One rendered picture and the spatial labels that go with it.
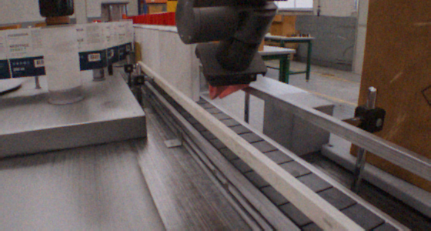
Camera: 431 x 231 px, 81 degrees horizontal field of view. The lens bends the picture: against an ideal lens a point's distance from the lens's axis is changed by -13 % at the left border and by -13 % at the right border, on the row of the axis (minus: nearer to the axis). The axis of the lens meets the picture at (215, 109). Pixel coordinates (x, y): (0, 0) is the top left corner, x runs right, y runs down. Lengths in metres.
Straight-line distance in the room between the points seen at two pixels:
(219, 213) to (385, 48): 0.33
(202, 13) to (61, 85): 0.48
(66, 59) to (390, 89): 0.66
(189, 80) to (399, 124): 0.41
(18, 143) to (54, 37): 0.26
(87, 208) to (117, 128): 0.22
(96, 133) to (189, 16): 0.35
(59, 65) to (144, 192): 0.41
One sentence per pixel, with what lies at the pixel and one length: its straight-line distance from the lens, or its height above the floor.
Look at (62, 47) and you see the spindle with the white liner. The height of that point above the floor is 1.01.
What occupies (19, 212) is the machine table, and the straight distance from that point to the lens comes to 0.46.
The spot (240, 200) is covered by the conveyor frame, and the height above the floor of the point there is 0.85.
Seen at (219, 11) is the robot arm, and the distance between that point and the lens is 0.34.
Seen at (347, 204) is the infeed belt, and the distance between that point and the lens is 0.34.
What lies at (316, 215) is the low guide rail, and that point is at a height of 0.90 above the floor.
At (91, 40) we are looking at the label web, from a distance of 0.96.
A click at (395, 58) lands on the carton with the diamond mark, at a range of 0.46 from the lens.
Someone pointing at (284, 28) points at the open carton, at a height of 0.91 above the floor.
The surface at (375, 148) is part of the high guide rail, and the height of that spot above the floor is 0.95.
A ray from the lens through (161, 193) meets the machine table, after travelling 0.43.
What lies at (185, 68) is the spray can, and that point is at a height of 0.96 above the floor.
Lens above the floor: 1.07
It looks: 18 degrees down
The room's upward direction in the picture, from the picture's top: straight up
